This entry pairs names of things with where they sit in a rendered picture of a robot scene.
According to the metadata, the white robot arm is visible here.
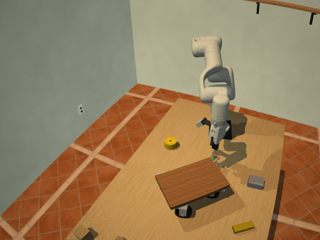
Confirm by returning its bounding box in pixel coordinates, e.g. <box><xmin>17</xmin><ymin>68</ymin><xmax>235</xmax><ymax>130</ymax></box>
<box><xmin>191</xmin><ymin>35</ymin><xmax>236</xmax><ymax>132</ymax></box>

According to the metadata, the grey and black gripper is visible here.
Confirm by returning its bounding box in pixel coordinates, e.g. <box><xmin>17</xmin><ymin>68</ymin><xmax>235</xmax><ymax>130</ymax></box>
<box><xmin>208</xmin><ymin>123</ymin><xmax>227</xmax><ymax>151</ymax></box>

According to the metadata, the wooden dolly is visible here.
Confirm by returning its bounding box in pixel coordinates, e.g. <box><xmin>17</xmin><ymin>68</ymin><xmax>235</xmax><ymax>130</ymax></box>
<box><xmin>155</xmin><ymin>154</ymin><xmax>230</xmax><ymax>218</ymax></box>

